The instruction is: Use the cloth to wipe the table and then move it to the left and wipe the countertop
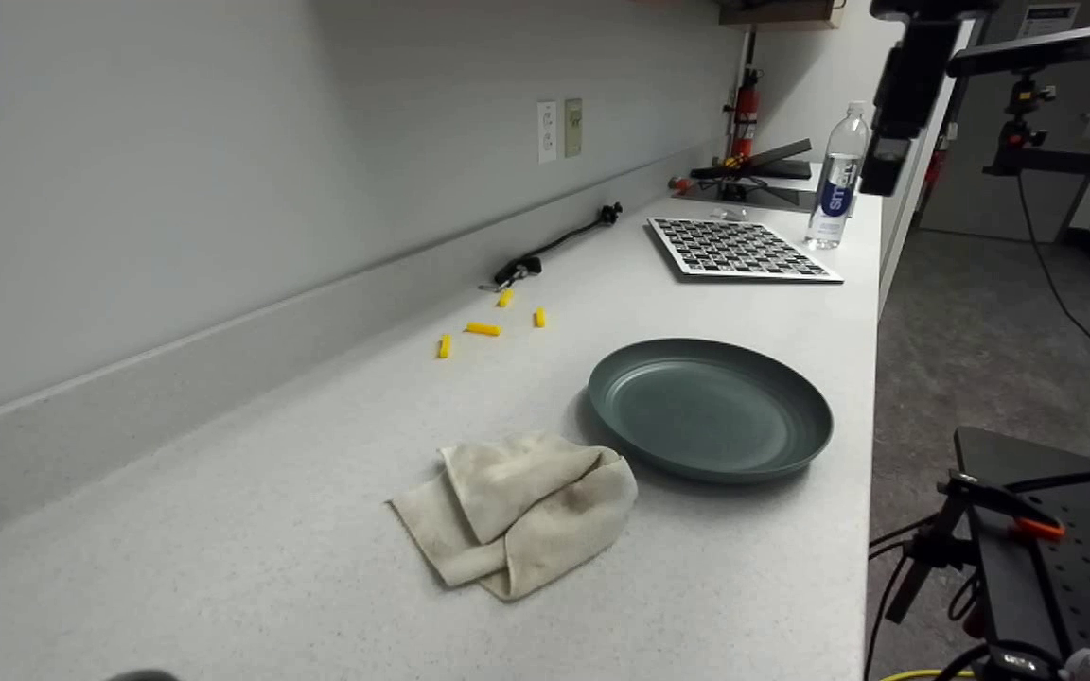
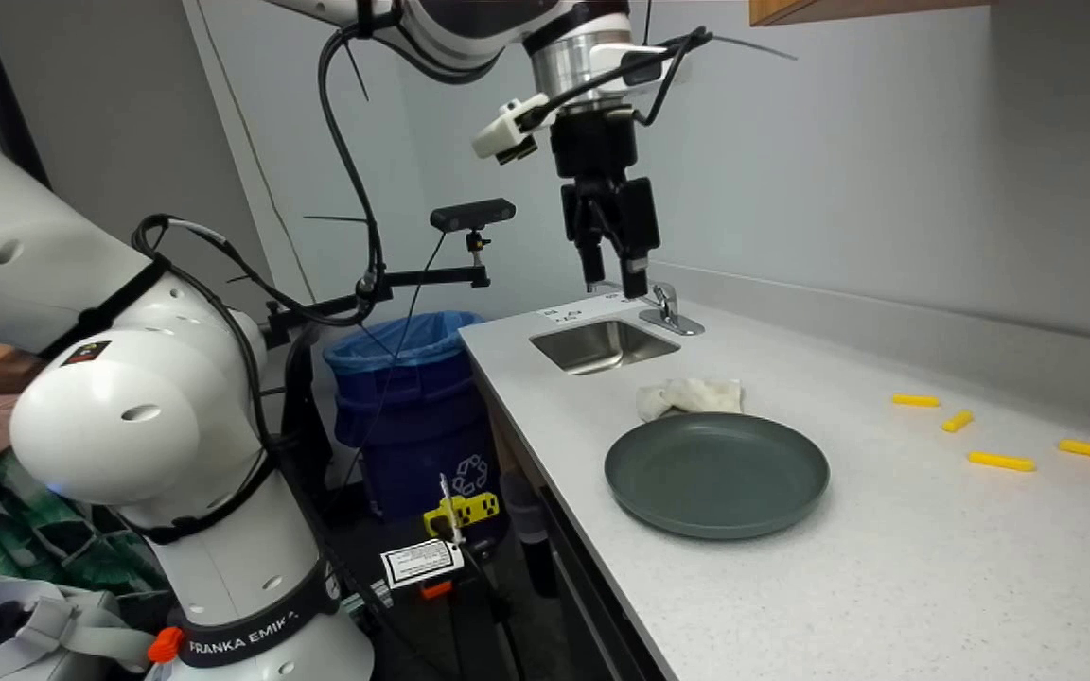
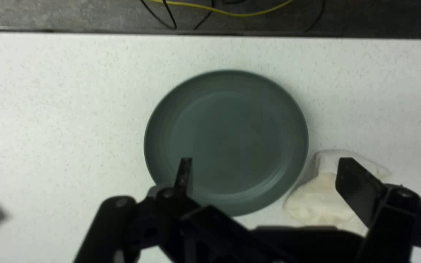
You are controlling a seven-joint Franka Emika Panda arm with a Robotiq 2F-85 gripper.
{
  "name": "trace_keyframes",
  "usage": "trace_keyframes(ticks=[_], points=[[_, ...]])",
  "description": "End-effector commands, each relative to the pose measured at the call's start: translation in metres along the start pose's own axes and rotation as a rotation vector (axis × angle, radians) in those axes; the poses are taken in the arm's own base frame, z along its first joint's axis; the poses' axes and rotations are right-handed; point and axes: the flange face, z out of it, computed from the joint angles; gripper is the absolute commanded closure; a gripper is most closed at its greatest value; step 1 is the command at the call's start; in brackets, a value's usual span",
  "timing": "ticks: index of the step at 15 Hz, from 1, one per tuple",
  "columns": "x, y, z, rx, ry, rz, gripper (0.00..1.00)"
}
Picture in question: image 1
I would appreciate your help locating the black breadboard table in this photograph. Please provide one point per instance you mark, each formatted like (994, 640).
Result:
(1076, 552)

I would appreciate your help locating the grey metal tools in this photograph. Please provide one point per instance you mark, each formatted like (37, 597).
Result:
(757, 176)

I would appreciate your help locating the black tall device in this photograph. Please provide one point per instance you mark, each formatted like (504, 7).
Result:
(912, 77)

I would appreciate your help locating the white computer keyboard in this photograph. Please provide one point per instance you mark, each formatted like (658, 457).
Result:
(736, 248)

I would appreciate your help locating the beige cloth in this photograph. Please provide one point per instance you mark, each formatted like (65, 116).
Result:
(529, 513)

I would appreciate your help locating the wooden wall cabinet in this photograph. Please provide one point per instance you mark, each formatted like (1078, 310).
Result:
(775, 7)

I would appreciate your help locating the beige wall switch plate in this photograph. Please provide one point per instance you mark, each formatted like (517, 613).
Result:
(572, 126)

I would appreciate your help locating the clear water bottle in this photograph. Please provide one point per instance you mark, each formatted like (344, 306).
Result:
(836, 184)

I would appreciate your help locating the white wall outlet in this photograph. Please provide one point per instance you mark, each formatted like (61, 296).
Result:
(545, 132)

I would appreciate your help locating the black stereo camera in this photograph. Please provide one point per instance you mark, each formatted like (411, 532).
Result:
(1039, 45)

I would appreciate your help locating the black tripod head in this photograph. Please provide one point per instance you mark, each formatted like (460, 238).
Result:
(929, 552)

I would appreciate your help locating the red fire extinguisher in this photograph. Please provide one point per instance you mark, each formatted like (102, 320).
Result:
(743, 116)

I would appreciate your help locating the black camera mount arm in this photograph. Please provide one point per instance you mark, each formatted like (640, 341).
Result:
(1050, 160)

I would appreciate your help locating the dark green plate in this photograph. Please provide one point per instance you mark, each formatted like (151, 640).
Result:
(709, 411)

